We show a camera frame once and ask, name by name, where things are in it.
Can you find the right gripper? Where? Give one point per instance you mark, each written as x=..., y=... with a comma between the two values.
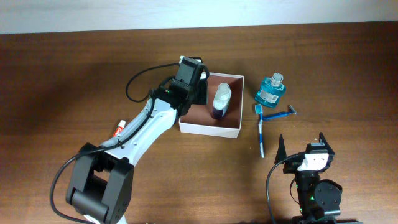
x=291, y=164

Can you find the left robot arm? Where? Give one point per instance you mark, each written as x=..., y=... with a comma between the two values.
x=101, y=183

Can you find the red green toothpaste tube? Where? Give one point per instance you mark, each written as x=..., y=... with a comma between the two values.
x=119, y=128

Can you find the blue mouthwash bottle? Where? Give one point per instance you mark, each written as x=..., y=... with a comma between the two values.
x=271, y=90

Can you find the blue disposable razor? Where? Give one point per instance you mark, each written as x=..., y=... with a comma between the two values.
x=280, y=114

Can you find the clear hand soap pump bottle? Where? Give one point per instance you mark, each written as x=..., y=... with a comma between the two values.
x=221, y=100

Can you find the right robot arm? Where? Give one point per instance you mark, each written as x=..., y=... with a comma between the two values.
x=319, y=200

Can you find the blue white toothbrush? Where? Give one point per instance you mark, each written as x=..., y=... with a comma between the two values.
x=258, y=111

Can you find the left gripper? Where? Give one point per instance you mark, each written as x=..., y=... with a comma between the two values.
x=203, y=87

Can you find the white cardboard box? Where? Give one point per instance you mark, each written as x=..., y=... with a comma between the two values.
x=200, y=120

